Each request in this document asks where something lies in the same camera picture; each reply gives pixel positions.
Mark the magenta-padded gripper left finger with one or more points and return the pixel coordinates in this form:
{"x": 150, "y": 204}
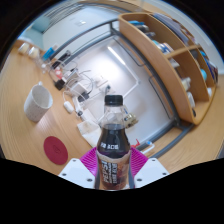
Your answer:
{"x": 75, "y": 172}

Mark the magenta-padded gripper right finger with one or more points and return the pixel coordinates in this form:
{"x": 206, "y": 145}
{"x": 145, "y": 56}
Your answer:
{"x": 150, "y": 171}

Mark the dark cola plastic bottle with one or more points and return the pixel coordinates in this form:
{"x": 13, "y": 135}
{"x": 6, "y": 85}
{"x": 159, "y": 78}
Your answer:
{"x": 112, "y": 143}

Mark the flat round red coaster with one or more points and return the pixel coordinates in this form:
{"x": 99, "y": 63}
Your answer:
{"x": 55, "y": 150}

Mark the white power strip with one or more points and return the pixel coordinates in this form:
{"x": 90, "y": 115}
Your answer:
{"x": 78, "y": 107}

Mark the white computer mouse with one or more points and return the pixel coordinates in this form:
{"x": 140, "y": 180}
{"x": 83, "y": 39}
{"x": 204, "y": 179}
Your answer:
{"x": 68, "y": 106}

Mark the white speckled mug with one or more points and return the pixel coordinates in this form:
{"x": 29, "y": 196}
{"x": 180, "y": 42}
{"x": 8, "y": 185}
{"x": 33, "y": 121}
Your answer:
{"x": 36, "y": 103}

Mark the small black cube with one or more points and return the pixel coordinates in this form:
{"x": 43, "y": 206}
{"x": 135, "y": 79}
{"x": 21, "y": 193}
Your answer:
{"x": 60, "y": 84}

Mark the wooden shelf unit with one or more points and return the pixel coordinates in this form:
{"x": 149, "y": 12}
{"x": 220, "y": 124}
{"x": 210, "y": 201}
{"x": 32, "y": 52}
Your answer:
{"x": 156, "y": 60}

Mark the black electric shaver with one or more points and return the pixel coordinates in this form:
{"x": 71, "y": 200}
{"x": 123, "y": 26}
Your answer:
{"x": 65, "y": 55}

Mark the white desk lamp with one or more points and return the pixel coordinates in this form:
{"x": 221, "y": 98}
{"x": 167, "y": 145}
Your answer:
{"x": 116, "y": 55}

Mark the blue tube bottle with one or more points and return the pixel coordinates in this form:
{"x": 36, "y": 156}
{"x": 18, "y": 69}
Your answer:
{"x": 49, "y": 53}

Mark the teal cushion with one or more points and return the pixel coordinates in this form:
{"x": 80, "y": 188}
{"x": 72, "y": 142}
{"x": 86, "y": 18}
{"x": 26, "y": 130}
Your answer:
{"x": 38, "y": 28}

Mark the grey metal desk frame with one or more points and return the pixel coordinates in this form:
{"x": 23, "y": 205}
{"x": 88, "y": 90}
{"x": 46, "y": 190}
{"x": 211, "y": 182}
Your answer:
{"x": 156, "y": 83}

